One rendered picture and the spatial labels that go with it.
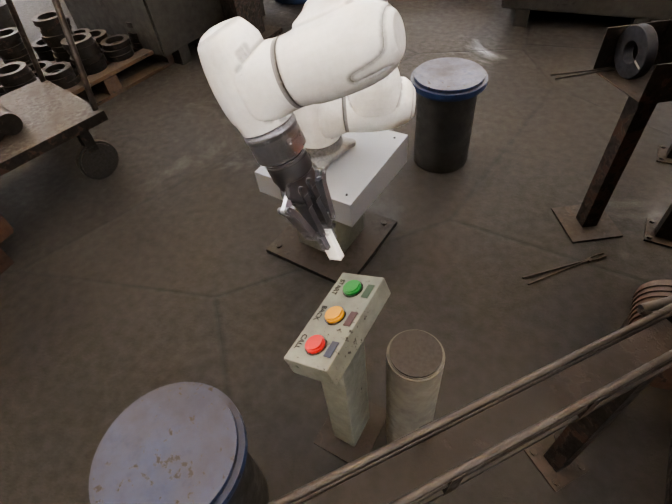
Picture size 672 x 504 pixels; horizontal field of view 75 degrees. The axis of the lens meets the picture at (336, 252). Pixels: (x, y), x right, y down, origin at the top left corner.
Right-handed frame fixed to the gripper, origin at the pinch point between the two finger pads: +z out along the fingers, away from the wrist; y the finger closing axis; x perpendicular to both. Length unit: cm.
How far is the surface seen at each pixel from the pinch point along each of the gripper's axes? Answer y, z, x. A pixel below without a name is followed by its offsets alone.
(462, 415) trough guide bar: -20.3, 11.2, -31.4
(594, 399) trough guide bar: -8.6, 18.3, -45.4
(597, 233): 105, 86, -26
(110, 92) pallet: 107, -17, 246
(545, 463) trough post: 9, 86, -28
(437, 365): -4.2, 27.3, -16.9
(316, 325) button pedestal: -10.6, 12.6, 2.9
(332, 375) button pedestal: -18.8, 14.6, -5.5
